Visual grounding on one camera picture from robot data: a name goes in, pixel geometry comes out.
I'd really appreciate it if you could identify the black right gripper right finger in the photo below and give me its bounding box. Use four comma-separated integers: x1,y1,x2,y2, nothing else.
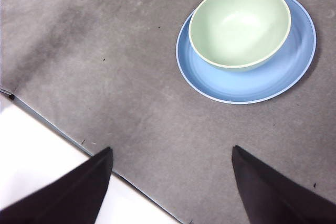
232,145,336,224

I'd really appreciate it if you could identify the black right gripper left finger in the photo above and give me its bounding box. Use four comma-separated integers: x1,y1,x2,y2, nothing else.
0,146,114,224

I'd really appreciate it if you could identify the green ribbed bowl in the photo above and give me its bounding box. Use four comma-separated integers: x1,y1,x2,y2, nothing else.
188,0,292,73

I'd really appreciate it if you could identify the blue round plate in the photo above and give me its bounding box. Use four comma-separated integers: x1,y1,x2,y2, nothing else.
175,0,317,105

